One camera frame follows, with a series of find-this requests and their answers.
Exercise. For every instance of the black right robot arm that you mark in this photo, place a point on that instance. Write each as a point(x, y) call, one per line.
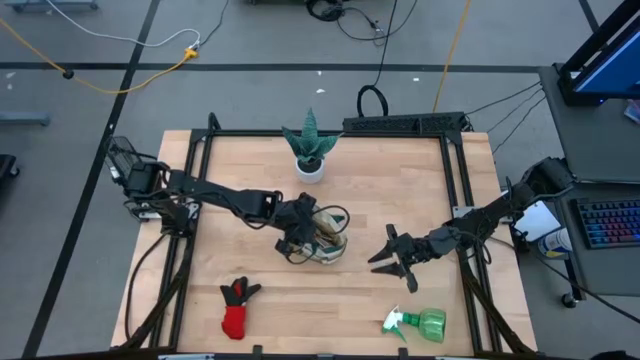
point(490, 215)

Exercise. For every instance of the computer monitor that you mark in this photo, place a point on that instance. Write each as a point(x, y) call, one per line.
point(615, 70)

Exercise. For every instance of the black round floor plug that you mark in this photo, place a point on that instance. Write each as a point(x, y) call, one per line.
point(68, 74)

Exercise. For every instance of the white paper sheet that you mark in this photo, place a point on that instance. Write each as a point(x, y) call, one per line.
point(542, 225)

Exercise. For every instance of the green spray bottle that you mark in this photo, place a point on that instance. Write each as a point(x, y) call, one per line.
point(430, 325)

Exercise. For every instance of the black perforated box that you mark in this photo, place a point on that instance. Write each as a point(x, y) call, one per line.
point(400, 122)

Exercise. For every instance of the white wipes canister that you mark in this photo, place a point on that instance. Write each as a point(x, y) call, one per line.
point(555, 245)

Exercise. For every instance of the black metal table frame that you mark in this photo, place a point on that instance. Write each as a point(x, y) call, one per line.
point(199, 135)

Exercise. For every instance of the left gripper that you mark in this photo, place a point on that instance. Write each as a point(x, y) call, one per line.
point(300, 220)

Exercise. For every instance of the black caster wheel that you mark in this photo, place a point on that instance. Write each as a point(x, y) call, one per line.
point(569, 301)

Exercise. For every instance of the backlit keyboard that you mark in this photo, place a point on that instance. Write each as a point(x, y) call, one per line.
point(610, 222)

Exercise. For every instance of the grey cart base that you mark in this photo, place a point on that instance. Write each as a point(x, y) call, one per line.
point(50, 4)

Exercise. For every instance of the grey desk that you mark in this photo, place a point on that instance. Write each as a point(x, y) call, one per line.
point(590, 140)

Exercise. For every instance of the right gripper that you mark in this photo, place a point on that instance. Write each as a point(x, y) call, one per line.
point(420, 247)

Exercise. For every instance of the potted snake plant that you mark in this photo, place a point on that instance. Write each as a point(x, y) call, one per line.
point(310, 175)

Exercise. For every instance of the black wheeled base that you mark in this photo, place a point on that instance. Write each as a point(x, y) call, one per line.
point(7, 167)

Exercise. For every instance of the person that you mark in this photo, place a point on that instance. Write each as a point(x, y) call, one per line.
point(620, 356)

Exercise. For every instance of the grey keyboard table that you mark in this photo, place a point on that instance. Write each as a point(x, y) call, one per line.
point(600, 270)

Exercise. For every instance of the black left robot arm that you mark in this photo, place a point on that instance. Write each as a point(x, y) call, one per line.
point(220, 192)

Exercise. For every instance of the grey floor bar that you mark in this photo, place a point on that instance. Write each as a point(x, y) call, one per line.
point(25, 119)

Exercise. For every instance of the beige green gardening bag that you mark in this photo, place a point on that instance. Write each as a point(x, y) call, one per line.
point(332, 245)

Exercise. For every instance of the red black garden glove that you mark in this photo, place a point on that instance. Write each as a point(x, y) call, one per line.
point(234, 320)

